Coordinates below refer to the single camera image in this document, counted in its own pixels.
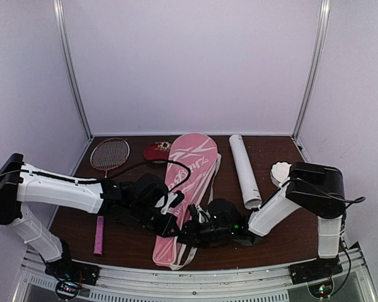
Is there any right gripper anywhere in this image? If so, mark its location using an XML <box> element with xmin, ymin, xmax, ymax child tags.
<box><xmin>175</xmin><ymin>216</ymin><xmax>234</xmax><ymax>248</ymax></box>

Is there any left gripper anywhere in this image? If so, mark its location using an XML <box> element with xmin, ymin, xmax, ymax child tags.
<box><xmin>129</xmin><ymin>201</ymin><xmax>181</xmax><ymax>238</ymax></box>

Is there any pink racket bag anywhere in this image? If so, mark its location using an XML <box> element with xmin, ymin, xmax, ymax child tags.
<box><xmin>152</xmin><ymin>133</ymin><xmax>221</xmax><ymax>271</ymax></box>

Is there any white shuttlecock tube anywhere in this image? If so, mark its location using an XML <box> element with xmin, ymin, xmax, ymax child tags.
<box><xmin>229</xmin><ymin>134</ymin><xmax>262</xmax><ymax>210</ymax></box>

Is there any pink-handled badminton racket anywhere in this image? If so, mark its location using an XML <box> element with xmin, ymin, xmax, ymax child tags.
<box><xmin>90</xmin><ymin>138</ymin><xmax>130</xmax><ymax>257</ymax></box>

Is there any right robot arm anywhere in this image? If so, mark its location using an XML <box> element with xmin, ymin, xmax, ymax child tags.
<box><xmin>178</xmin><ymin>162</ymin><xmax>346</xmax><ymax>278</ymax></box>

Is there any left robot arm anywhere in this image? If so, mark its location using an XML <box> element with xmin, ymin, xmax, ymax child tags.
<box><xmin>0</xmin><ymin>154</ymin><xmax>183</xmax><ymax>279</ymax></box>

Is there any red floral dish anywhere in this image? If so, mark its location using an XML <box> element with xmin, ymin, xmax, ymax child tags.
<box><xmin>144</xmin><ymin>141</ymin><xmax>171</xmax><ymax>164</ymax></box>

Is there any white scalloped bowl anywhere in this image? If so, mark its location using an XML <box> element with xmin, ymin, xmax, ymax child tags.
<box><xmin>270</xmin><ymin>162</ymin><xmax>292</xmax><ymax>187</ymax></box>

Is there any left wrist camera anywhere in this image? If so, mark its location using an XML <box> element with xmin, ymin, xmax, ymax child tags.
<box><xmin>155</xmin><ymin>191</ymin><xmax>184</xmax><ymax>215</ymax></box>

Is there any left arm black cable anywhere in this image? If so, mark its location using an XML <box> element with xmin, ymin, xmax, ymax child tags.
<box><xmin>0</xmin><ymin>159</ymin><xmax>193</xmax><ymax>202</ymax></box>

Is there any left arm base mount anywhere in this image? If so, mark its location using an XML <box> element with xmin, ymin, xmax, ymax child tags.
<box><xmin>44</xmin><ymin>242</ymin><xmax>101</xmax><ymax>298</ymax></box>

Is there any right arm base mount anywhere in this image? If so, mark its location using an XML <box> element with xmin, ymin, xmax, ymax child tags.
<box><xmin>289</xmin><ymin>257</ymin><xmax>343</xmax><ymax>299</ymax></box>

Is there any front aluminium rail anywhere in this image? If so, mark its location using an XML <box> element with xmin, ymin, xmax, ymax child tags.
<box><xmin>17</xmin><ymin>242</ymin><xmax>374</xmax><ymax>302</ymax></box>

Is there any left aluminium corner post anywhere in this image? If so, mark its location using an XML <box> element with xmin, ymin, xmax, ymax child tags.
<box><xmin>53</xmin><ymin>0</ymin><xmax>93</xmax><ymax>140</ymax></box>

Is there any aluminium corner post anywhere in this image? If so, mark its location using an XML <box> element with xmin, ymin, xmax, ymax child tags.
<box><xmin>53</xmin><ymin>0</ymin><xmax>93</xmax><ymax>140</ymax></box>
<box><xmin>292</xmin><ymin>0</ymin><xmax>331</xmax><ymax>141</ymax></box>

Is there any right aluminium corner post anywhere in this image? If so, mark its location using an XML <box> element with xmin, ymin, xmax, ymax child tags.
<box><xmin>292</xmin><ymin>0</ymin><xmax>331</xmax><ymax>141</ymax></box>

